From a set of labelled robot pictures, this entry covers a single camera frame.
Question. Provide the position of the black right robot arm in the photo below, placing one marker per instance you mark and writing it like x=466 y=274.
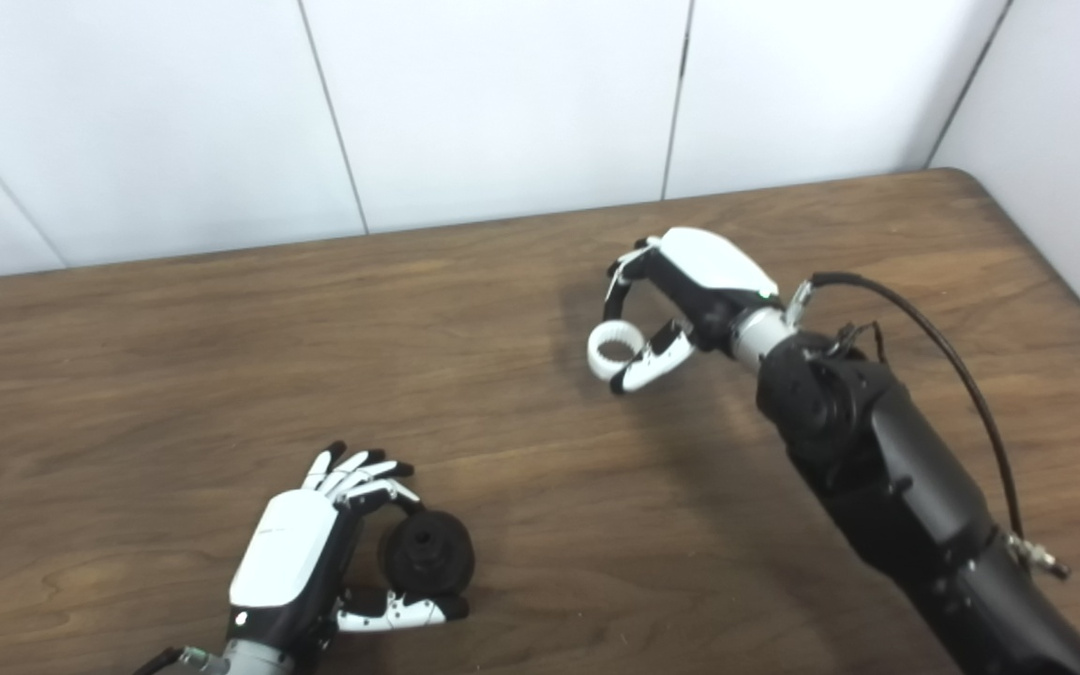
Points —
x=896 y=478

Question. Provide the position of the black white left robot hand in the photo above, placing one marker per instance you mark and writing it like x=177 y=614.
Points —
x=282 y=553

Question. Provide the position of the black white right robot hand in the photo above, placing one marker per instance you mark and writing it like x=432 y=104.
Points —
x=713 y=272

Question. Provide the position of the round black part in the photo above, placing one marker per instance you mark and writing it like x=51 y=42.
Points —
x=427 y=555

